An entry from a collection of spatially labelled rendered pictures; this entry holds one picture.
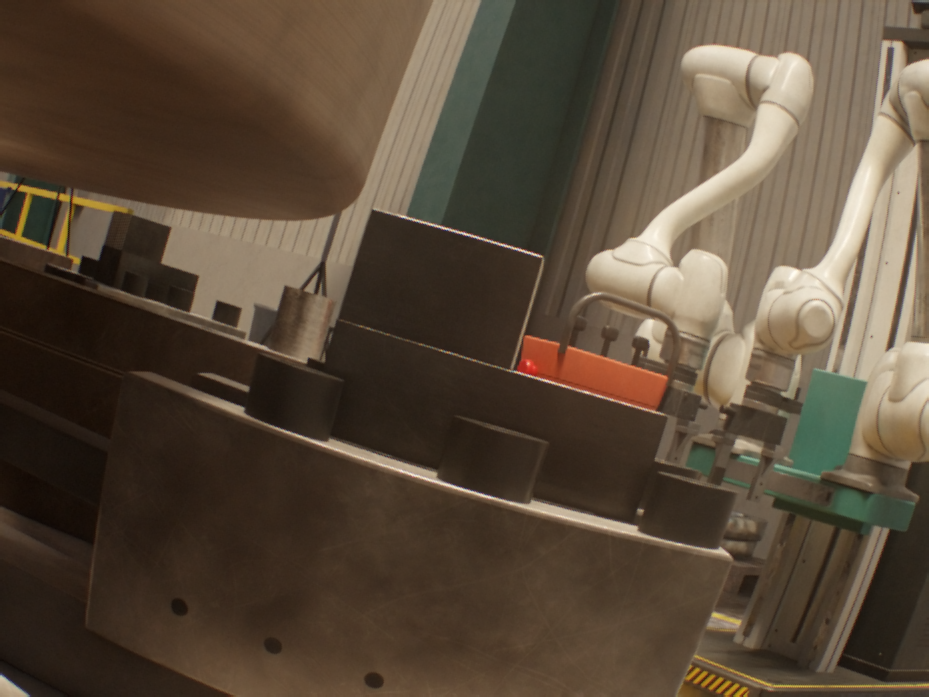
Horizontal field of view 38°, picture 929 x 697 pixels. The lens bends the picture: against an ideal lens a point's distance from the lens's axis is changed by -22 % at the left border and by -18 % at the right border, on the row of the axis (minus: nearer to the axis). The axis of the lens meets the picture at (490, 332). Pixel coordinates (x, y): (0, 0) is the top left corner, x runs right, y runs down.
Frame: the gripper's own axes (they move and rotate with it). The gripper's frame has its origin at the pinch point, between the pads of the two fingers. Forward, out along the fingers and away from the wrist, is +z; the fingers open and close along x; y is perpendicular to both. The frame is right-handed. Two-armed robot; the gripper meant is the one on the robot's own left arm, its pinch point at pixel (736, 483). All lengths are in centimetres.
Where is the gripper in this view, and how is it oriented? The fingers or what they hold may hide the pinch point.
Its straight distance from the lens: 265.5
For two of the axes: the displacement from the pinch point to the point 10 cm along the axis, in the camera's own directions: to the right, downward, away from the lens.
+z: -2.9, 9.6, -0.2
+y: -8.4, -2.6, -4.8
